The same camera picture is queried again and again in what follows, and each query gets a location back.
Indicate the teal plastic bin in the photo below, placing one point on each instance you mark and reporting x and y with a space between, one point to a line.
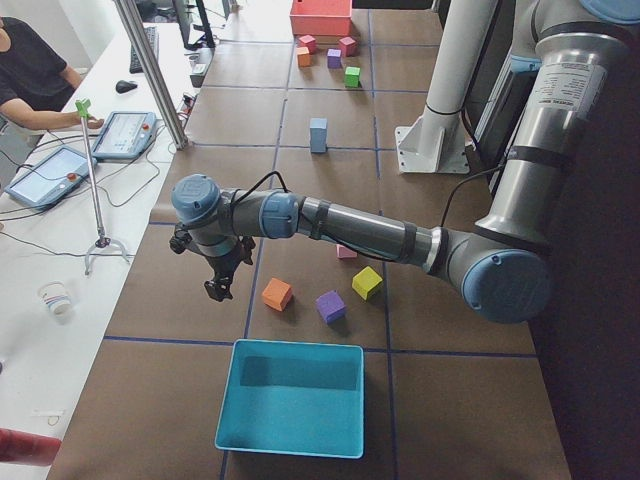
294 398

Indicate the left purple foam block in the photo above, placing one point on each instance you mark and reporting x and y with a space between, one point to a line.
330 306

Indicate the orange foam block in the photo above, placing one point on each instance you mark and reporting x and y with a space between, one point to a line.
277 294
303 57

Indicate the paper cup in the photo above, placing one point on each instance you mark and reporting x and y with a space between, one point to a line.
55 297

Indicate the far teach pendant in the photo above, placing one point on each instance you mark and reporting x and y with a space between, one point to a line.
124 136

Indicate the purple foam block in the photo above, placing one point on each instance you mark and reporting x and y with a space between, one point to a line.
330 306
334 58

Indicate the light blue block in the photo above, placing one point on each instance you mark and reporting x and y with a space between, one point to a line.
318 144
318 127

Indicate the pink plastic tray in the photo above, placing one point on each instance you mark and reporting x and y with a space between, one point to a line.
321 17

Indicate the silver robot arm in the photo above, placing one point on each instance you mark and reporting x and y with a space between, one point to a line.
499 267

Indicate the green handled reacher stick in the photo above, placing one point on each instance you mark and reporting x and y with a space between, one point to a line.
103 241

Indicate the aluminium frame post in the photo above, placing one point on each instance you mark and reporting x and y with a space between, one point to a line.
134 28

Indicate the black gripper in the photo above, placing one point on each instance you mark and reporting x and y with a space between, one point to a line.
223 264

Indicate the pink foam block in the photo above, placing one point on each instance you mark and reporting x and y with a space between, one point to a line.
343 252

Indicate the person in black shirt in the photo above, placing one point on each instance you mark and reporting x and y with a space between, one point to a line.
36 83

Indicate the yellow foam block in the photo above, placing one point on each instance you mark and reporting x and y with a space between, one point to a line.
366 283

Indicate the dark red foam block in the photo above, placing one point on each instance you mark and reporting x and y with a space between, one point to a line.
348 46

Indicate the red cylinder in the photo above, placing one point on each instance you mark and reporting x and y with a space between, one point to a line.
24 448

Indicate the right purple foam block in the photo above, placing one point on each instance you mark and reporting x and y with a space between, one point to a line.
334 58

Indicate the near teach pendant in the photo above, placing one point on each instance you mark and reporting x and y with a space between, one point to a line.
54 177

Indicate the teach pendant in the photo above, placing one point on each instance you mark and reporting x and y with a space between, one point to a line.
124 136
54 177

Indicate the left orange foam block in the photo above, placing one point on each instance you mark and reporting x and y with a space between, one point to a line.
277 294

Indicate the black computer mouse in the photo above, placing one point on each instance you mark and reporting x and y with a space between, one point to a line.
124 86

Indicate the green foam block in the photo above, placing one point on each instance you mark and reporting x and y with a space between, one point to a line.
352 76

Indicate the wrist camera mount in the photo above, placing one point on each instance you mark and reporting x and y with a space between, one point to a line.
181 240

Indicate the right orange foam block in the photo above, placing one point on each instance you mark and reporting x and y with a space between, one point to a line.
303 57

